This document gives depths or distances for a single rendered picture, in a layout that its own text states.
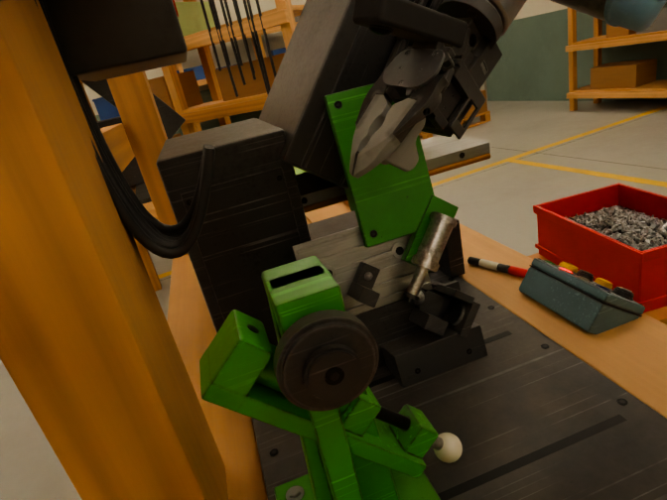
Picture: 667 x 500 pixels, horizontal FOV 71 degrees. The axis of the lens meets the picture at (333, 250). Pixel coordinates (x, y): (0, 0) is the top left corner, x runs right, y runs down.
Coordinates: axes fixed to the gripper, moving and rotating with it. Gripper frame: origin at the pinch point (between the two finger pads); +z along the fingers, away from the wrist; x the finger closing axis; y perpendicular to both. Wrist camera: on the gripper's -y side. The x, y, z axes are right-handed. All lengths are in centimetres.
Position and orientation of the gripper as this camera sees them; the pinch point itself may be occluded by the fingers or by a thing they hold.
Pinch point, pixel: (356, 161)
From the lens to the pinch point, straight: 48.2
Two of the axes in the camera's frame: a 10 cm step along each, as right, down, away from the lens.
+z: -5.6, 8.3, -0.5
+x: -5.7, -3.4, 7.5
